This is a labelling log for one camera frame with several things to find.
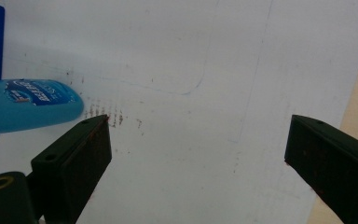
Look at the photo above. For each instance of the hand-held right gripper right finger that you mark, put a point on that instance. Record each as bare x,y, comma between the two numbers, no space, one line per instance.
332,161

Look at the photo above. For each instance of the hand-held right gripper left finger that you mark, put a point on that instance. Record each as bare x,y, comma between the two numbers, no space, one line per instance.
74,161

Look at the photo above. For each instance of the light blue plastic bottle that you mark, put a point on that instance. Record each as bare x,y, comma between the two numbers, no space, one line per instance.
28,115

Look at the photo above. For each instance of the white table mat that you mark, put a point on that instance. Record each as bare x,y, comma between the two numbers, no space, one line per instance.
199,124

